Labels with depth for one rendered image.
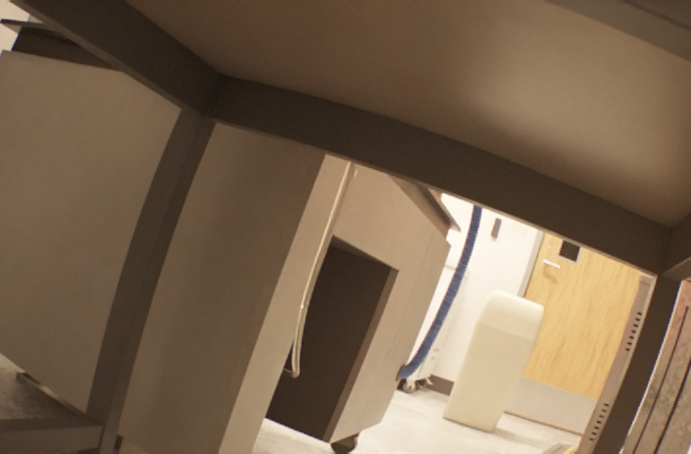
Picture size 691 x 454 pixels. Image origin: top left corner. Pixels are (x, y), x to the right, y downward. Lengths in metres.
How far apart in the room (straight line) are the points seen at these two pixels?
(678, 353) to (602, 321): 3.51
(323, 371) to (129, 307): 0.81
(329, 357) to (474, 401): 2.12
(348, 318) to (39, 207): 0.78
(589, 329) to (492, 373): 1.43
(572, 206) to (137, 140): 0.67
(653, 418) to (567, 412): 3.52
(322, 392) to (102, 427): 0.81
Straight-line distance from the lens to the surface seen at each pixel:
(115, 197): 1.19
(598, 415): 1.49
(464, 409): 3.78
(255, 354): 1.07
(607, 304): 5.05
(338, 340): 1.71
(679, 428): 1.55
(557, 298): 5.02
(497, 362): 3.75
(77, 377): 1.22
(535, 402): 5.02
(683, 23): 0.26
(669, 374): 1.54
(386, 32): 0.60
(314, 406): 1.73
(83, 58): 1.34
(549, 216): 0.87
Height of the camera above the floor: 0.49
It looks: 2 degrees up
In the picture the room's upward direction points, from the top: 20 degrees clockwise
